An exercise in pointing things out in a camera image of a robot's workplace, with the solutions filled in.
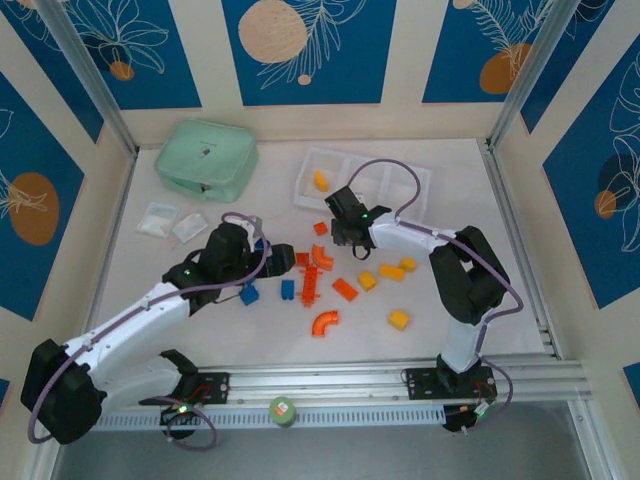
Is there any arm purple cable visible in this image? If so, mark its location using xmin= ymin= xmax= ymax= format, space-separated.
xmin=27 ymin=212 xmax=274 ymax=446
xmin=346 ymin=158 xmax=525 ymax=436

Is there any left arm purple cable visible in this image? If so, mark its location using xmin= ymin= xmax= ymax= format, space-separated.
xmin=27 ymin=212 xmax=274 ymax=446

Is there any white slotted cable duct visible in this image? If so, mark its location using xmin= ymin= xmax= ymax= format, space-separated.
xmin=94 ymin=404 xmax=446 ymax=431

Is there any orange lego pipe elbow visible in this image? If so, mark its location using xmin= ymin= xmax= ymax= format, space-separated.
xmin=310 ymin=309 xmax=340 ymax=337

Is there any aluminium frame post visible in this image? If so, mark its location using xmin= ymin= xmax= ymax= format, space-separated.
xmin=37 ymin=0 xmax=139 ymax=156
xmin=487 ymin=0 xmax=576 ymax=149

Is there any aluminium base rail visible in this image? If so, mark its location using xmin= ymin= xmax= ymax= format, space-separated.
xmin=197 ymin=357 xmax=586 ymax=406

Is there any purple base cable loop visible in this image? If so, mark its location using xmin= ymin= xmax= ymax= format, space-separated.
xmin=164 ymin=397 xmax=219 ymax=451

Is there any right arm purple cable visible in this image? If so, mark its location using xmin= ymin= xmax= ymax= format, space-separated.
xmin=346 ymin=158 xmax=525 ymax=436

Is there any mint green zipper pouch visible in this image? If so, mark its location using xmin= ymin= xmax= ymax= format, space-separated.
xmin=153 ymin=118 xmax=260 ymax=204

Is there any green tape roll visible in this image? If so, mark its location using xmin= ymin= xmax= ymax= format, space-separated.
xmin=268 ymin=396 xmax=297 ymax=429

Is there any orange curved lego chute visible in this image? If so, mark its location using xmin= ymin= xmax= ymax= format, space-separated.
xmin=310 ymin=243 xmax=336 ymax=271

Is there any aluminium side rail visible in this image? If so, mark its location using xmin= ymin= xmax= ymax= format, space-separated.
xmin=482 ymin=139 xmax=559 ymax=359
xmin=82 ymin=149 xmax=137 ymax=346

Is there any clear plastic packet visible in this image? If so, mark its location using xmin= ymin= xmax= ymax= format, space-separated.
xmin=136 ymin=202 xmax=180 ymax=236
xmin=171 ymin=212 xmax=210 ymax=245

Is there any white three-compartment tray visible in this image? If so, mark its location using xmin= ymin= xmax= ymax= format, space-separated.
xmin=292 ymin=145 xmax=433 ymax=221

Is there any long orange lego plate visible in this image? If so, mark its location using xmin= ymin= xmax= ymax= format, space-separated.
xmin=294 ymin=264 xmax=324 ymax=306

